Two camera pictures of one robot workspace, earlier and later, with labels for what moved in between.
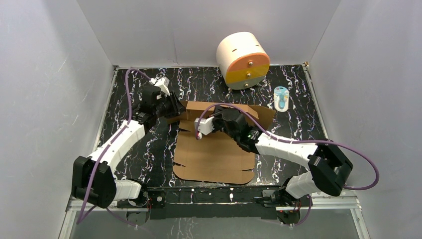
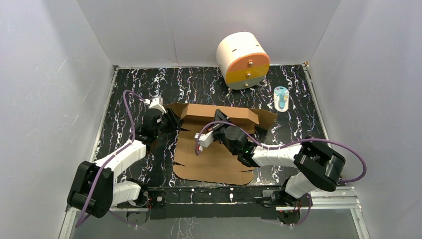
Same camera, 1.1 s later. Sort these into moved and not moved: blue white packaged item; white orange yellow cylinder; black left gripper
Moved: black left gripper
Not moved: blue white packaged item; white orange yellow cylinder
